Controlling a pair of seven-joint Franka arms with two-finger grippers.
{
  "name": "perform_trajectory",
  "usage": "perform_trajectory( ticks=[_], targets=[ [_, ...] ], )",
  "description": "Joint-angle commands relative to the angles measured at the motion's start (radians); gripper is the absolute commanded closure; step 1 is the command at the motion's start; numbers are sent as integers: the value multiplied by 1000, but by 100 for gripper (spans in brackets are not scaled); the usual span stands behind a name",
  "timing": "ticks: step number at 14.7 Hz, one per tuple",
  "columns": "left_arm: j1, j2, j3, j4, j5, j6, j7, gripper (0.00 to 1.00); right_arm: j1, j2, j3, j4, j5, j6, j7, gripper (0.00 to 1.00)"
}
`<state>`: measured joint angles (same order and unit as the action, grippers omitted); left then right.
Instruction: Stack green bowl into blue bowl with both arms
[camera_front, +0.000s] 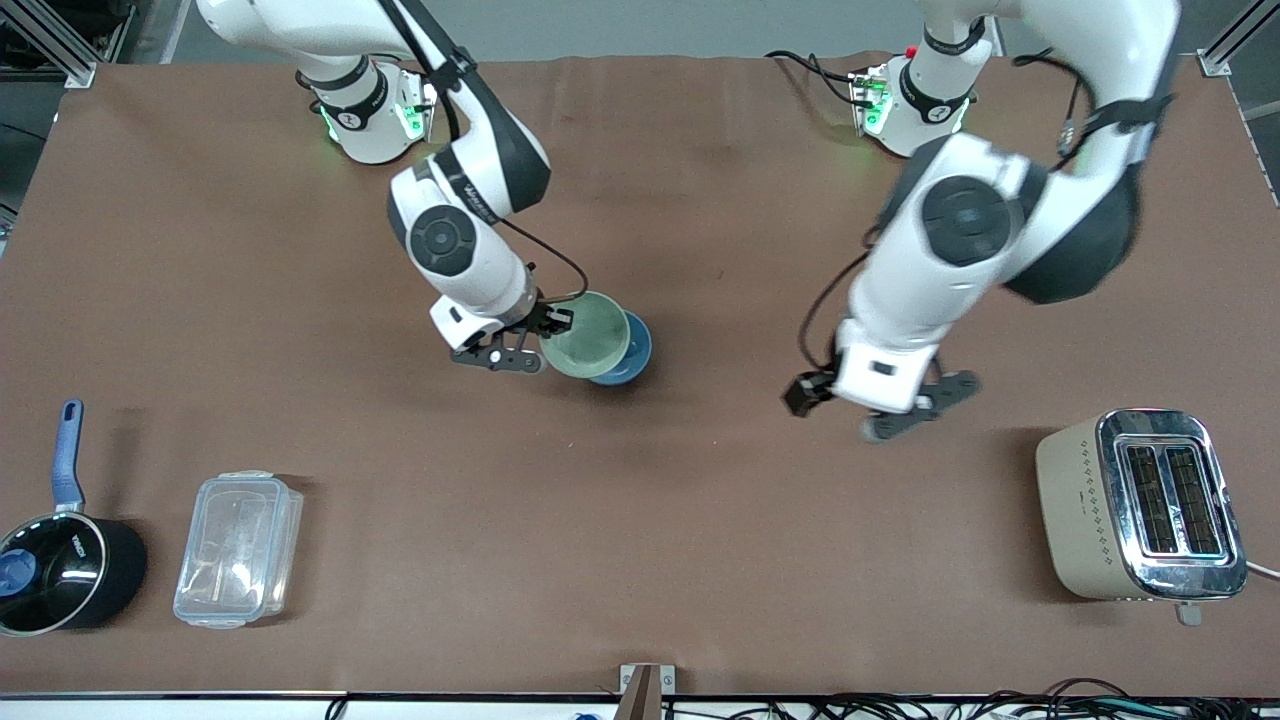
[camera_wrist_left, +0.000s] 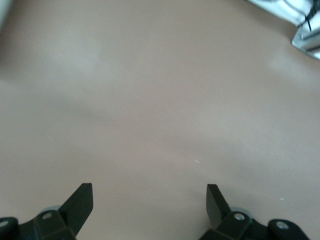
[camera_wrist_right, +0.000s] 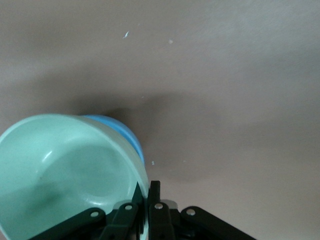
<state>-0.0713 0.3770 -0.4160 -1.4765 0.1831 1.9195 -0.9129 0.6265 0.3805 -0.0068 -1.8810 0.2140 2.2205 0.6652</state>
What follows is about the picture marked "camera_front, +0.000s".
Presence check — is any green bowl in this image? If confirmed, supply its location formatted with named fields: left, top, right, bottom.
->
left=540, top=291, right=633, bottom=381

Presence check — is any blue bowl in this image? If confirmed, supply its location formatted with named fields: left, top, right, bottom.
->
left=588, top=312, right=653, bottom=387

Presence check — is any beige chrome toaster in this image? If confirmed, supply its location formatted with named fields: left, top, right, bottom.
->
left=1035, top=408, right=1249, bottom=627

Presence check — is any brown table cloth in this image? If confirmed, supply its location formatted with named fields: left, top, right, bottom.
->
left=0, top=55, right=1280, bottom=698

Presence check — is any clear plastic food container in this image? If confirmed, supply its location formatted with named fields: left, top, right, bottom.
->
left=173, top=472, right=304, bottom=630

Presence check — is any glass lid with blue knob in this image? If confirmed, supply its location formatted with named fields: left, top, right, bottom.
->
left=0, top=515, right=106, bottom=633

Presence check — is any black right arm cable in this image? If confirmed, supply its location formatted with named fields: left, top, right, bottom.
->
left=378, top=0, right=591, bottom=306

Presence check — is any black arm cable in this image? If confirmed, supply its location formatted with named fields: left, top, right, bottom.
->
left=798, top=248, right=873, bottom=373
left=1012, top=48, right=1093, bottom=161
left=378, top=0, right=591, bottom=306

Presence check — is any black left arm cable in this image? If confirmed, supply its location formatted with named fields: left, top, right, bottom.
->
left=798, top=248, right=873, bottom=373
left=1012, top=48, right=1093, bottom=161

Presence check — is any black cable tangle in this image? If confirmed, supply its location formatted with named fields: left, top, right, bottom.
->
left=660, top=678, right=1280, bottom=720

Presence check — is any black base cable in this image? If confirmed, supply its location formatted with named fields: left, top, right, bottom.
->
left=765, top=48, right=863, bottom=106

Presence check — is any metal bracket with brown post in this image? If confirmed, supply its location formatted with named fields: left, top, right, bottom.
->
left=619, top=663, right=677, bottom=720

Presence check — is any dark saucepan with blue handle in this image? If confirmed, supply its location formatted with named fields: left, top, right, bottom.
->
left=0, top=400, right=149, bottom=637

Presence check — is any aluminium frame profile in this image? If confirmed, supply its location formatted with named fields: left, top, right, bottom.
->
left=0, top=0, right=98, bottom=89
left=1197, top=0, right=1280, bottom=78

